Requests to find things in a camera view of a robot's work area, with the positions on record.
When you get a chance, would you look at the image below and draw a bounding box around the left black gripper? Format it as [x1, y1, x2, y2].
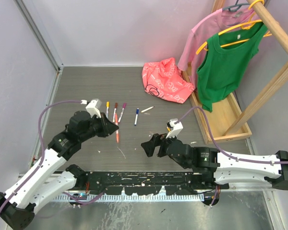
[80, 112, 119, 142]

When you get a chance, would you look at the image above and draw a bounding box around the brown marker pen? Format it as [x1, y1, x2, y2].
[113, 107, 117, 122]

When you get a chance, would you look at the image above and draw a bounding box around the orange ballpoint pen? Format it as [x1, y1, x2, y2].
[114, 114, 120, 143]

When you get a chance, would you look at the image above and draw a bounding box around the white ballpoint pen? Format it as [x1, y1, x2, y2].
[118, 108, 124, 124]

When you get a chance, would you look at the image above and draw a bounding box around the white yellow-tipped pen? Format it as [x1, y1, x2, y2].
[141, 106, 154, 113]

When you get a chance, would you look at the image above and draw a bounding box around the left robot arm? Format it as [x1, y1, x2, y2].
[0, 111, 119, 230]

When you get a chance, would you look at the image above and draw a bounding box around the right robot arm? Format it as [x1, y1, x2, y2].
[141, 134, 288, 191]

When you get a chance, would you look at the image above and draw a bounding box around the wooden clothes rack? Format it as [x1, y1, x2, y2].
[195, 0, 288, 144]

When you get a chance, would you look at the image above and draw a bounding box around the aluminium corner profile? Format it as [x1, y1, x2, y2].
[14, 0, 64, 72]

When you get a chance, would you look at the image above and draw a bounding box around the green tank top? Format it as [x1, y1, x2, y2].
[197, 22, 268, 112]

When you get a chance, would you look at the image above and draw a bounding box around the pink t-shirt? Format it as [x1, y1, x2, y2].
[177, 6, 259, 84]

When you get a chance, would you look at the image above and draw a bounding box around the grey hanger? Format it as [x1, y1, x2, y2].
[222, 0, 249, 12]

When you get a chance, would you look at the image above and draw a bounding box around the yellow hanger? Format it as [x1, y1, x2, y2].
[196, 0, 273, 55]

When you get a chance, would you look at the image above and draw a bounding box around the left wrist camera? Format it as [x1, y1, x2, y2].
[85, 99, 102, 118]

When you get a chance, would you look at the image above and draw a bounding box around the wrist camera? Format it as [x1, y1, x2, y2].
[166, 118, 183, 138]
[85, 99, 102, 118]

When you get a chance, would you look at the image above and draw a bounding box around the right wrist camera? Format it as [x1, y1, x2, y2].
[166, 118, 183, 138]

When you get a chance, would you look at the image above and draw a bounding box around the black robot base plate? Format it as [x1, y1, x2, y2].
[72, 171, 216, 196]

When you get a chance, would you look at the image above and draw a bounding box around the white cable duct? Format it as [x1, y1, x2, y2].
[57, 193, 204, 203]

